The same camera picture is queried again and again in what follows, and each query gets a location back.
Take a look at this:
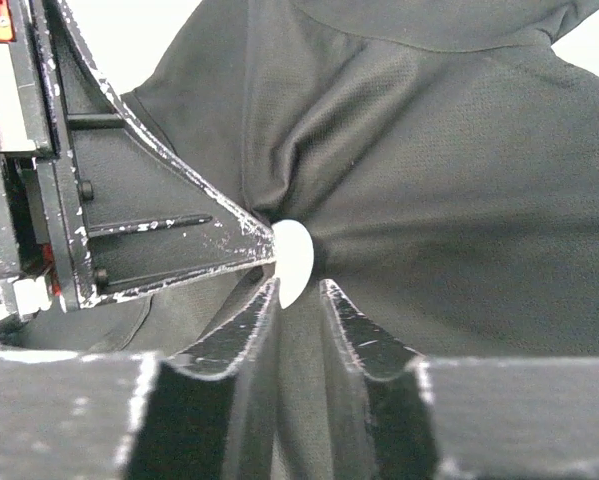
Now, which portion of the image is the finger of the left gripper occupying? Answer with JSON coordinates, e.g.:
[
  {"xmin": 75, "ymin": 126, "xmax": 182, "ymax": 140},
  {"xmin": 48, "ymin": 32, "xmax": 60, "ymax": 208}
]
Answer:
[{"xmin": 31, "ymin": 1, "xmax": 274, "ymax": 308}]

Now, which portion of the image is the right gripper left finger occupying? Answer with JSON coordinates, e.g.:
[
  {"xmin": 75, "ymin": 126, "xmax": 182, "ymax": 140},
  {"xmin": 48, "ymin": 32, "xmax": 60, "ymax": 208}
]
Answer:
[{"xmin": 124, "ymin": 278, "xmax": 280, "ymax": 479}]

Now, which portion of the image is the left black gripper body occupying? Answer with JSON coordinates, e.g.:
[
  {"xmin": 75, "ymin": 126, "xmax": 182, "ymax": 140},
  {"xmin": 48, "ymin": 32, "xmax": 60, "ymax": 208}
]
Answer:
[{"xmin": 0, "ymin": 1, "xmax": 79, "ymax": 318}]

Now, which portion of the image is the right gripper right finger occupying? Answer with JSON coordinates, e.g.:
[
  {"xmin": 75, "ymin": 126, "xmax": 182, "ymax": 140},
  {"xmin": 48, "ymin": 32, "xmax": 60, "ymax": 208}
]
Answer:
[{"xmin": 319, "ymin": 279, "xmax": 437, "ymax": 479}]

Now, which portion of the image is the round badge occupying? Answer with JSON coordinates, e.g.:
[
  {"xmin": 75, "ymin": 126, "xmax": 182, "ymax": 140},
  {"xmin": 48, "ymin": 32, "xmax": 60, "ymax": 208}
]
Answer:
[{"xmin": 272, "ymin": 219, "xmax": 315, "ymax": 309}]

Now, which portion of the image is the black t-shirt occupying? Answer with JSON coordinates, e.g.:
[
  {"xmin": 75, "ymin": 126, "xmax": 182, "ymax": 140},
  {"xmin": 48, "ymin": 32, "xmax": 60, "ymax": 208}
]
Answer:
[{"xmin": 0, "ymin": 1, "xmax": 599, "ymax": 479}]

